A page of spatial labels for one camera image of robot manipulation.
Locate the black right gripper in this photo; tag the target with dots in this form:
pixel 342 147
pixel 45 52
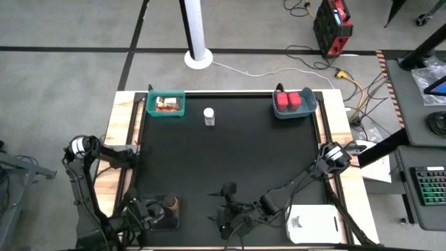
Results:
pixel 233 218

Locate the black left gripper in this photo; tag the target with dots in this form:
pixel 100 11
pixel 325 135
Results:
pixel 150 212

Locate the black-lid orange spice jar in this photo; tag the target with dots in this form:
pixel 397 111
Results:
pixel 172 204

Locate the brown spice packet white label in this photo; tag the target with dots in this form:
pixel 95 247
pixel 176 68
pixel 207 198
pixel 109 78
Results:
pixel 169 101

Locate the red-lid spice tin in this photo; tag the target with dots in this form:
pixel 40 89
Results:
pixel 282 101
pixel 294 100

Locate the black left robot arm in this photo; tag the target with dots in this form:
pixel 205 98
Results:
pixel 83 195

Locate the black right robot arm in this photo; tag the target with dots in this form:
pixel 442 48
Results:
pixel 334 157

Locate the clear plastic container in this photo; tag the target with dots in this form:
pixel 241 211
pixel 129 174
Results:
pixel 170 223

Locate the black table mat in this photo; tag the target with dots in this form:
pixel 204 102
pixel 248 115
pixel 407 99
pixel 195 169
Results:
pixel 237 157

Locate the white plastic bin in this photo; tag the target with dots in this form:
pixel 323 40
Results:
pixel 317 226

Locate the teal plastic bin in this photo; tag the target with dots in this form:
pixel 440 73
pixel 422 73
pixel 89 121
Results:
pixel 148 102

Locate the blue-grey plastic bin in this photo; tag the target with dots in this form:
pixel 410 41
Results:
pixel 308 104

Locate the grey metal stand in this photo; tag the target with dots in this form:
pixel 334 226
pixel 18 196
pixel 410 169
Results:
pixel 21 167

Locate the white paper sheet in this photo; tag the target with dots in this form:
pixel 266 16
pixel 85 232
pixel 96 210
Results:
pixel 378 174

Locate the white tower fan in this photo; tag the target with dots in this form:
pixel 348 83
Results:
pixel 197 28

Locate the red and black crate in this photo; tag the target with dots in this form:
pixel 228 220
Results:
pixel 331 31

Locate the grey side desk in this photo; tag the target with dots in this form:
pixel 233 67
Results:
pixel 411 118
pixel 435 216

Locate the green backlit keyboard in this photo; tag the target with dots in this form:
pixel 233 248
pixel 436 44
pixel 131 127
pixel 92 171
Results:
pixel 432 186

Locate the clear plastic bag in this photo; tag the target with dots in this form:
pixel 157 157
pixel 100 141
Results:
pixel 420 78

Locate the tablet with blue screen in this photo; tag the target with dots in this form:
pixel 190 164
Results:
pixel 439 88

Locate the black stand pole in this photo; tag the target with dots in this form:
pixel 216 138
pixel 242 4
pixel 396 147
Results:
pixel 423 47

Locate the black leg with caster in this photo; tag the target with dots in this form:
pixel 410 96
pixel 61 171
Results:
pixel 423 18

